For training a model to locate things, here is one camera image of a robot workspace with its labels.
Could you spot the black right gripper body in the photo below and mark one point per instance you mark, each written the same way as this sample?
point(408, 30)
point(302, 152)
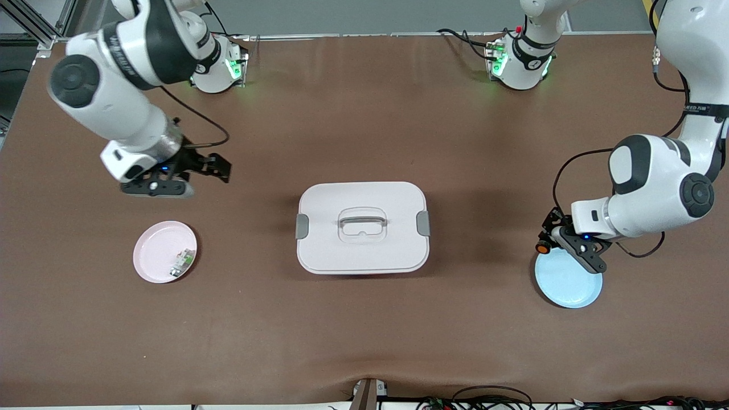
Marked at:
point(189, 159)

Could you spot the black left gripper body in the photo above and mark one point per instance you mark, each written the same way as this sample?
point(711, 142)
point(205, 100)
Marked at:
point(554, 220)

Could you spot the orange black push-button switch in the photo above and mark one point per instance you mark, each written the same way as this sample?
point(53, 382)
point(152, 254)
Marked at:
point(543, 247)

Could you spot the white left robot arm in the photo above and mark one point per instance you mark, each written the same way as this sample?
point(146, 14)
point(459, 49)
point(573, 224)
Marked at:
point(655, 193)

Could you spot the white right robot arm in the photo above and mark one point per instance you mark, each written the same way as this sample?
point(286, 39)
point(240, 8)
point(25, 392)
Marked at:
point(114, 108)

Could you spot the white lidded storage box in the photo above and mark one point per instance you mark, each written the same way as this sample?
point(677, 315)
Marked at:
point(364, 250)

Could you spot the light blue round plate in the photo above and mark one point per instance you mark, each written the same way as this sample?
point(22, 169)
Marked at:
point(564, 285)

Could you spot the pink round plate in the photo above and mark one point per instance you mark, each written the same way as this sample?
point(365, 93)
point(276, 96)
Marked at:
point(159, 245)

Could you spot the white green contact block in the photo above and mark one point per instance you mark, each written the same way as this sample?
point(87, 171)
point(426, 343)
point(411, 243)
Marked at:
point(182, 263)

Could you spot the brown table mat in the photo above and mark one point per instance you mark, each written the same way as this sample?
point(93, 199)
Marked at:
point(364, 341)

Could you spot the aluminium frame profile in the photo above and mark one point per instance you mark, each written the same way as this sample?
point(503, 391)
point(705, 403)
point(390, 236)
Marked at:
point(28, 25)

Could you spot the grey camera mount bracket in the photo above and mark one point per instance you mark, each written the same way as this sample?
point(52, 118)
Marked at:
point(367, 394)

